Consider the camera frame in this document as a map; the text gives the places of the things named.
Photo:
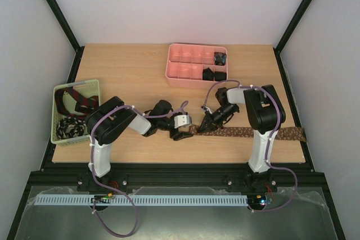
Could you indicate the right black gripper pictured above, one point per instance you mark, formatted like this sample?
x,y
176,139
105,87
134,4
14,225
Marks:
x,y
211,118

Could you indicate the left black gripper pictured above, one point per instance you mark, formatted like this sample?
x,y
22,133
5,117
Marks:
x,y
179,135

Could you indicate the brown floral tie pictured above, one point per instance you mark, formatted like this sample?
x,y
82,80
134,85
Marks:
x,y
284,134

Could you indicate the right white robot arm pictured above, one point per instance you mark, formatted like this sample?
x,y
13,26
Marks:
x,y
265,114

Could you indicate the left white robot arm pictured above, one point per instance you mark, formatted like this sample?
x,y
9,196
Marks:
x,y
106,123

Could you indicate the rolled black tie left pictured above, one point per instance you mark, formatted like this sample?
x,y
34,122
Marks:
x,y
208,74

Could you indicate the rolled black tie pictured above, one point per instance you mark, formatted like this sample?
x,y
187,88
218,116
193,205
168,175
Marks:
x,y
220,76
208,74

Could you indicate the rolled black tie right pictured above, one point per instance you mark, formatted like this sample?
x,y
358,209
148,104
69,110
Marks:
x,y
220,76

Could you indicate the pink compartment organizer box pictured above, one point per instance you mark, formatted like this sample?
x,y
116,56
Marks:
x,y
186,62

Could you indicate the rolled blue patterned tie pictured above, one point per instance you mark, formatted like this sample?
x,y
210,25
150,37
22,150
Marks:
x,y
220,58

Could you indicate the red black striped tie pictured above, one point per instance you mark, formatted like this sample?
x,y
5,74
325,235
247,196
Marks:
x,y
84,106

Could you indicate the black white patterned tie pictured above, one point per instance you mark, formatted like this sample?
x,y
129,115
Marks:
x,y
70,127

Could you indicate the green perforated basket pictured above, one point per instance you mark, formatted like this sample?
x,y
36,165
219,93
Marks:
x,y
87,88

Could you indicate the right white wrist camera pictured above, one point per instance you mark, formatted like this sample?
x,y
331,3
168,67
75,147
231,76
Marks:
x,y
206,109

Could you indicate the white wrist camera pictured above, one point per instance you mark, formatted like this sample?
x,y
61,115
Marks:
x,y
182,120
206,109

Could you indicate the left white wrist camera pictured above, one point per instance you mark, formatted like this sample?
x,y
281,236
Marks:
x,y
182,120

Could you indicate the black aluminium frame rail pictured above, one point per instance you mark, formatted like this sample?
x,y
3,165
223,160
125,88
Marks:
x,y
231,177

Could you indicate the light blue cable duct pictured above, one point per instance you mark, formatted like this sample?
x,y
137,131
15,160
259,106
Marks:
x,y
141,200

